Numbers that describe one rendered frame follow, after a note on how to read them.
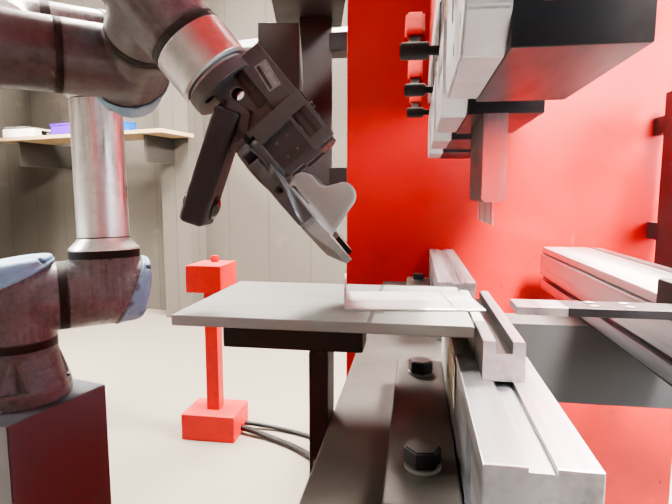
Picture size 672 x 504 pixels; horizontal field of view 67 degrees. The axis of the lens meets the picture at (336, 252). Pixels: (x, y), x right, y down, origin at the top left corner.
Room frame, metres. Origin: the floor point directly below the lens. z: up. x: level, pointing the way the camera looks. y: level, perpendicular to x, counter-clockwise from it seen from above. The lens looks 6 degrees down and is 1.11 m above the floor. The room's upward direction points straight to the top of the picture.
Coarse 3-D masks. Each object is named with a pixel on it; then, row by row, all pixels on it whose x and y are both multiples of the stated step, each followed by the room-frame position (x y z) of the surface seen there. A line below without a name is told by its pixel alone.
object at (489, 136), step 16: (480, 128) 0.46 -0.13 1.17; (496, 128) 0.44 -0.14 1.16; (480, 144) 0.46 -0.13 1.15; (496, 144) 0.44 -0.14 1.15; (480, 160) 0.45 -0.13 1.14; (496, 160) 0.44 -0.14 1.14; (480, 176) 0.45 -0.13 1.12; (496, 176) 0.44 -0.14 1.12; (480, 192) 0.45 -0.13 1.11; (496, 192) 0.44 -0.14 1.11; (480, 208) 0.51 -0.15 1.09
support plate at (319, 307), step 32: (256, 288) 0.57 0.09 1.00; (288, 288) 0.57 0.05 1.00; (320, 288) 0.57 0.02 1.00; (352, 288) 0.57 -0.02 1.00; (384, 288) 0.57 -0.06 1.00; (416, 288) 0.57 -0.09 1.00; (448, 288) 0.57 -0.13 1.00; (192, 320) 0.44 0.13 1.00; (224, 320) 0.43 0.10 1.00; (256, 320) 0.43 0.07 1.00; (288, 320) 0.42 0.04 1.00; (320, 320) 0.42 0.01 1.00; (352, 320) 0.42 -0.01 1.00; (384, 320) 0.42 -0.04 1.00; (416, 320) 0.42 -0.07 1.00; (448, 320) 0.42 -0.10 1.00
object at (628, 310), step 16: (512, 304) 0.47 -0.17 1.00; (528, 304) 0.46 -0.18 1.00; (544, 304) 0.46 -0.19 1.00; (560, 304) 0.46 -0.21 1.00; (576, 304) 0.46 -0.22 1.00; (592, 304) 0.46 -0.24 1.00; (608, 304) 0.46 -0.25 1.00; (624, 304) 0.46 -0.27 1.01; (640, 304) 0.46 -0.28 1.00; (656, 304) 0.46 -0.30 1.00
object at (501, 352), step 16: (480, 304) 0.53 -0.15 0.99; (496, 304) 0.48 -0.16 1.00; (496, 320) 0.43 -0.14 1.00; (480, 336) 0.38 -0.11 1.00; (496, 336) 0.40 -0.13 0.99; (512, 336) 0.37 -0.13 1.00; (480, 352) 0.37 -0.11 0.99; (496, 352) 0.36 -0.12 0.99; (512, 352) 0.36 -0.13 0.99; (480, 368) 0.37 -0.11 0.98; (496, 368) 0.36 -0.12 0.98; (512, 368) 0.36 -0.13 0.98
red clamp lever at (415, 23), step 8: (408, 16) 0.60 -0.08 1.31; (416, 16) 0.59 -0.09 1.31; (424, 16) 0.60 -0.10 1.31; (408, 24) 0.58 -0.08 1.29; (416, 24) 0.58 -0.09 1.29; (424, 24) 0.58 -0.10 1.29; (408, 32) 0.57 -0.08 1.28; (416, 32) 0.57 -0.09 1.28; (424, 32) 0.57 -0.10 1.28; (408, 40) 0.57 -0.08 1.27; (416, 40) 0.56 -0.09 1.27; (424, 40) 0.57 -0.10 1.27; (400, 48) 0.54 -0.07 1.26; (408, 48) 0.54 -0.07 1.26; (416, 48) 0.54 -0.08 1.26; (424, 48) 0.54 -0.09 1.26; (432, 48) 0.54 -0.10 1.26; (400, 56) 0.55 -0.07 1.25; (408, 56) 0.54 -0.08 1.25; (416, 56) 0.54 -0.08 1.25; (424, 56) 0.54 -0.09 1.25
